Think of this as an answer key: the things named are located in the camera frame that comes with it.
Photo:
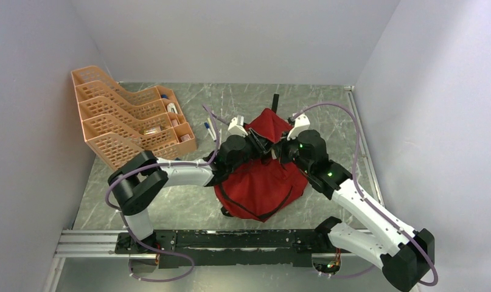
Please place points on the white pencil stick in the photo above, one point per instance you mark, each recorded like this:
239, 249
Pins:
211, 128

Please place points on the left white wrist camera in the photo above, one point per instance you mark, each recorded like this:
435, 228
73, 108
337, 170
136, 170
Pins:
236, 126

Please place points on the blue white whiteboard marker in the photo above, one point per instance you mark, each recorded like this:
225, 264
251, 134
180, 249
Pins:
208, 129

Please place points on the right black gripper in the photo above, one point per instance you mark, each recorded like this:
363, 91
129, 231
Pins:
284, 145

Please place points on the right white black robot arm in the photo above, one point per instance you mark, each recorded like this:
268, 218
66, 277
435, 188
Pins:
403, 254

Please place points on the aluminium frame rail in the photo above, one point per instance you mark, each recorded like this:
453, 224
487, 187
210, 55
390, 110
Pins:
110, 261

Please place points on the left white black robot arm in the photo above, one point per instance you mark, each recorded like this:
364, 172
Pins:
136, 184

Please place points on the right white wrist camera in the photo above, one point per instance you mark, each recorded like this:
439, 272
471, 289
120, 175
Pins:
301, 123

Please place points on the red backpack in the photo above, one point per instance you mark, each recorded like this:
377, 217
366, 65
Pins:
264, 186

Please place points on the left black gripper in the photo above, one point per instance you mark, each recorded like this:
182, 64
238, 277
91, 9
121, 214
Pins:
261, 145

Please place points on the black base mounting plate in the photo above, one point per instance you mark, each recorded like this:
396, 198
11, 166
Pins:
296, 247

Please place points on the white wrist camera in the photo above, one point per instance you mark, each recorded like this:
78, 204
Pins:
236, 126
301, 123

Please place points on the orange plastic file organizer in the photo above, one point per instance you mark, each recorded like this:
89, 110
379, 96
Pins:
118, 124

